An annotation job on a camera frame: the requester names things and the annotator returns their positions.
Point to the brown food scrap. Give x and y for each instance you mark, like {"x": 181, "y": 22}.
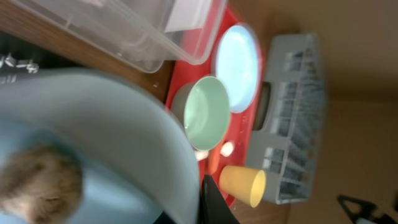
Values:
{"x": 41, "y": 185}

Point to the light blue bowl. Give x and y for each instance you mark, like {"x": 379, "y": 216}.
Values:
{"x": 137, "y": 162}

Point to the yellow plastic cup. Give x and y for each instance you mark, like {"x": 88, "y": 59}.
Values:
{"x": 243, "y": 183}

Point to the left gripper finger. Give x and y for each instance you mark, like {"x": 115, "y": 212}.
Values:
{"x": 213, "y": 208}

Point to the light blue plate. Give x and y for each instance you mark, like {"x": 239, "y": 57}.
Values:
{"x": 236, "y": 63}

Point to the black plastic tray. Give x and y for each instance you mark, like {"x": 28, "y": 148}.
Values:
{"x": 19, "y": 57}

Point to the mint green bowl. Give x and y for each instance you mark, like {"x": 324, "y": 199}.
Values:
{"x": 202, "y": 108}

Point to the red serving tray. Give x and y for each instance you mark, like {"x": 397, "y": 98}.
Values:
{"x": 241, "y": 125}

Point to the clear plastic bin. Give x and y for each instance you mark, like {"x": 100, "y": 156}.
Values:
{"x": 142, "y": 33}

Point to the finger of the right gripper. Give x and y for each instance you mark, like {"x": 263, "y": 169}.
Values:
{"x": 356, "y": 209}

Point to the grey dishwasher rack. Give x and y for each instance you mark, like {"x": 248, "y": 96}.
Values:
{"x": 285, "y": 139}

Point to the orange carrot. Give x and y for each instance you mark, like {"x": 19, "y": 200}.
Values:
{"x": 214, "y": 159}

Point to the white plastic spoon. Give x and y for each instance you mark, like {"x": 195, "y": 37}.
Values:
{"x": 226, "y": 150}

